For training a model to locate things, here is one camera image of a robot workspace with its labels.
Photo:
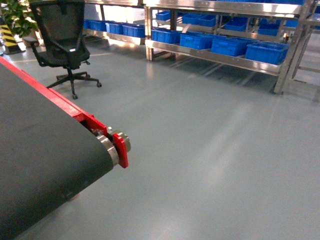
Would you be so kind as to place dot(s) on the yellow black striped post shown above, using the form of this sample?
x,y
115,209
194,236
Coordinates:
x,y
10,44

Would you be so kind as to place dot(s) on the green potted plant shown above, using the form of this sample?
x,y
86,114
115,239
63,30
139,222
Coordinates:
x,y
18,16

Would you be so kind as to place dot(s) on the black office chair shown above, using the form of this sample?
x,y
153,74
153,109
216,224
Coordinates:
x,y
60,23

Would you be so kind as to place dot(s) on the stainless steel shelf rack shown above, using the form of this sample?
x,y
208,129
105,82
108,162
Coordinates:
x,y
263,36

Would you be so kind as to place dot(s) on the red conveyor side rail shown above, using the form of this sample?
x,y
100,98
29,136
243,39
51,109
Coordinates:
x,y
80,115

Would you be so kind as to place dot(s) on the steel conveyor end roller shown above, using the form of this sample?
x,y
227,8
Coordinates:
x,y
112,147

